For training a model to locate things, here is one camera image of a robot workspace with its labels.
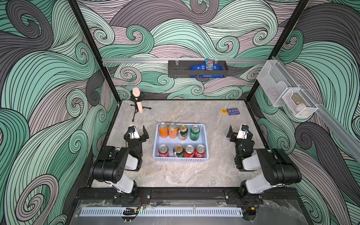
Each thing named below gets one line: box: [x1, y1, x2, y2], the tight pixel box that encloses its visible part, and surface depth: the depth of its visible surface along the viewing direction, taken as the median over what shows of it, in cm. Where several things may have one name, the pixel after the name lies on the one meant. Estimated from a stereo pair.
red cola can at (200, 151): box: [194, 144, 207, 158], surface depth 82 cm
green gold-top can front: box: [172, 144, 184, 158], surface depth 81 cm
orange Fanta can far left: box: [158, 122, 169, 139], surface depth 94 cm
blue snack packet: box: [189, 58, 225, 78], surface depth 94 cm
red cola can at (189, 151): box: [183, 144, 195, 158], surface depth 81 cm
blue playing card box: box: [226, 107, 241, 116], surface depth 113 cm
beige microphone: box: [132, 87, 143, 114], surface depth 89 cm
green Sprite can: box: [189, 124, 201, 141], surface depth 92 cm
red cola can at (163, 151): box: [157, 143, 170, 158], surface depth 81 cm
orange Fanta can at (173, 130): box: [168, 122, 178, 139], surface depth 92 cm
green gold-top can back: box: [178, 124, 188, 141], surface depth 92 cm
